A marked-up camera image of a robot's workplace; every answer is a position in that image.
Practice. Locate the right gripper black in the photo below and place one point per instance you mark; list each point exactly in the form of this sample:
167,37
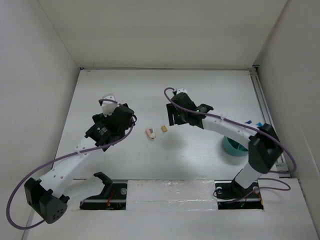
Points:
172,110

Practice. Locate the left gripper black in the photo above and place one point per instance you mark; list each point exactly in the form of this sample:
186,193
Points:
100,118

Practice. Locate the small yellow sharpener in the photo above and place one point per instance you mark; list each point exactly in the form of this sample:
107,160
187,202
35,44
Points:
164,129

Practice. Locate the pink eraser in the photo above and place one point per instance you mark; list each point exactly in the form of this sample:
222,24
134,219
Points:
150,132

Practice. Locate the blue capped black highlighter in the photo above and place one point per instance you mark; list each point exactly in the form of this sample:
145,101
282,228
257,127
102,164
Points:
260,124

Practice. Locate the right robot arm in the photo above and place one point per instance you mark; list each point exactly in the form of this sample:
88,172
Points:
259,142

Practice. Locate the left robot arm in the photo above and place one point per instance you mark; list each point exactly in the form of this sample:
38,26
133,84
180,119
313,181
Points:
46,195

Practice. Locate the teal round container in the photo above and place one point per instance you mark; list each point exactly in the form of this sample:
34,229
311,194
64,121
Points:
233,148

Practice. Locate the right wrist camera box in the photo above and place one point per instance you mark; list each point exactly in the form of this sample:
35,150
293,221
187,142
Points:
181,90

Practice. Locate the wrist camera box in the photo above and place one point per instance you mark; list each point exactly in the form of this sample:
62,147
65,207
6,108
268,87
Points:
181,90
108,104

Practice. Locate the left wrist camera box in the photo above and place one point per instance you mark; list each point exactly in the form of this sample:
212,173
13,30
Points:
108,104

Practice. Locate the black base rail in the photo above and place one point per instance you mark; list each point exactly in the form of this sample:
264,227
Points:
114,197

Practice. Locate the aluminium side rail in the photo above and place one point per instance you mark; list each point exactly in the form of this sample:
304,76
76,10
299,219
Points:
280,167

